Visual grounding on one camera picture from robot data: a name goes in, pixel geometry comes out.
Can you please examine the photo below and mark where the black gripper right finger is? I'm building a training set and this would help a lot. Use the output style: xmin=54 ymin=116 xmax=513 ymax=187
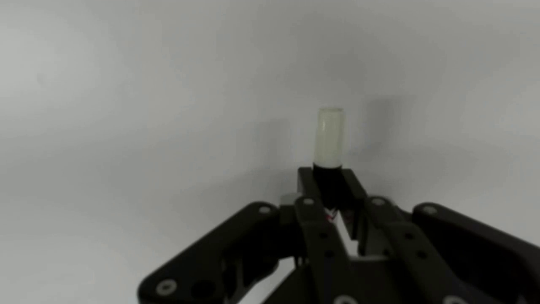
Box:
xmin=339 ymin=168 xmax=540 ymax=304

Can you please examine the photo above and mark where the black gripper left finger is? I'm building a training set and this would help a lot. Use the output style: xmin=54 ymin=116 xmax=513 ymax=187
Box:
xmin=136 ymin=168 xmax=361 ymax=304

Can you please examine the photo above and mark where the black white marker pen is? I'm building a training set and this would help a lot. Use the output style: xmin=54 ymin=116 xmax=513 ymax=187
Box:
xmin=310 ymin=107 xmax=357 ymax=259

